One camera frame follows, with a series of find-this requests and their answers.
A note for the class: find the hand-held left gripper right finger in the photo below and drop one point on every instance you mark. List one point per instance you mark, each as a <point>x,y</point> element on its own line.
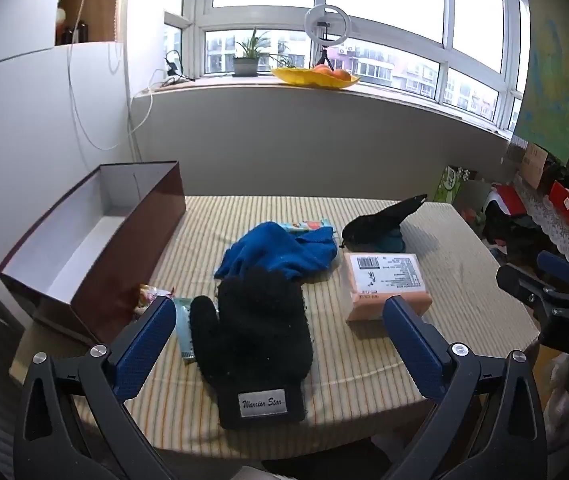
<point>412,345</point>

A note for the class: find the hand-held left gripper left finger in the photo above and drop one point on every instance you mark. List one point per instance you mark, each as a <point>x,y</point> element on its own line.
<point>144,345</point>

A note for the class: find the pink tissue packet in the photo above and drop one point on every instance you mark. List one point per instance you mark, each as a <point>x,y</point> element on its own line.
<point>389,300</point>

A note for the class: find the brown cardboard box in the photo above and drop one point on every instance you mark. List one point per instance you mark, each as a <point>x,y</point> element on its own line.
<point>129,260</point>

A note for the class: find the black fuzzy glove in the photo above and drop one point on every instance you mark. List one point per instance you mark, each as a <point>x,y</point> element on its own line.
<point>259,340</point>

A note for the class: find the blue knit glove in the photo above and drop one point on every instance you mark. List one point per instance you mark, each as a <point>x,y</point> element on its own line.
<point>274,250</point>

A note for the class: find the white lace cloth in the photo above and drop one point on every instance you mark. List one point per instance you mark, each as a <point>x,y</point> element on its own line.
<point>559,230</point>

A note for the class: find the light blue packet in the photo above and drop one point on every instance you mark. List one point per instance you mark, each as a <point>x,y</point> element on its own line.
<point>183,332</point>

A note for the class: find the pink candy wrapper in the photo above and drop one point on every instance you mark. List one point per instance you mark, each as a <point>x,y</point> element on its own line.
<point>147,296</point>

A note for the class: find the striped tablecloth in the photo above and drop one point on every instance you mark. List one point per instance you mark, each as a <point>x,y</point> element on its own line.
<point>464,285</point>

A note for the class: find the pile of clothes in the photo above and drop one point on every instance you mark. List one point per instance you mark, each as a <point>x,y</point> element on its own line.
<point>504,220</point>

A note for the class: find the teal cloth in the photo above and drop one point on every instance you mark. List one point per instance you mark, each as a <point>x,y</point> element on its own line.
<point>392,242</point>

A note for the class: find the tan cardboard box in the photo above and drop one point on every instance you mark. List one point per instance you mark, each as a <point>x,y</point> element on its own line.
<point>532,162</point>

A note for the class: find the black cloth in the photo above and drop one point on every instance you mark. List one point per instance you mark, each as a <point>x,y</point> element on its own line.
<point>374,225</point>

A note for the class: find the green box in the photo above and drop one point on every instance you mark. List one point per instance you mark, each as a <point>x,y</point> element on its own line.
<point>447,185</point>

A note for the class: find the colourful printed tube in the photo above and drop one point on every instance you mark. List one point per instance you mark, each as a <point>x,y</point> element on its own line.
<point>309,224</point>

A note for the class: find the white cabinet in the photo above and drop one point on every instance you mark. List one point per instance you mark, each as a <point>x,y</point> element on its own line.
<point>24,135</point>

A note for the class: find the orange fruit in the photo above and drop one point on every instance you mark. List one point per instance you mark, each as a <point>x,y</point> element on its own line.
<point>342,75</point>
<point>322,68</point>

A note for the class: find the black charger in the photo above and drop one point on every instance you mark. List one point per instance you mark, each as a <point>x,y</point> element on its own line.
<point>172,67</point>

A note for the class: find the yellow fruit bowl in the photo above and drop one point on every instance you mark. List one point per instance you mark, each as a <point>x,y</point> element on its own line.
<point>304,79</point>

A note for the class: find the potted plant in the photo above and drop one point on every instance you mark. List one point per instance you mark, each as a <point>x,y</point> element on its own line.
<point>245,66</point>

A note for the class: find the small green plant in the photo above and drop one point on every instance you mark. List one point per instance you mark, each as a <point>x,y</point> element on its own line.
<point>287,62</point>

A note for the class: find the white framed window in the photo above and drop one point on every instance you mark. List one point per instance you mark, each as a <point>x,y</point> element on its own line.
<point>194,10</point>

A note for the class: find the wall map poster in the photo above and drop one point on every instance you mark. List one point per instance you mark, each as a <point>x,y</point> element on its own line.
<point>549,85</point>

